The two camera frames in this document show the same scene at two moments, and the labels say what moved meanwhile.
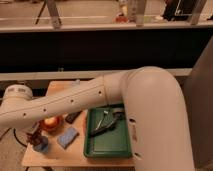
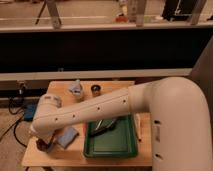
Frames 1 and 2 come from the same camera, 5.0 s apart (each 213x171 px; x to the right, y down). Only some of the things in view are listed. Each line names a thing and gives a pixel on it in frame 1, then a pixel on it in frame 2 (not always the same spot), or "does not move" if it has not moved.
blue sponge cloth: [67, 138] does not move
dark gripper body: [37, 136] to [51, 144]
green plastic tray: [112, 143] does not move
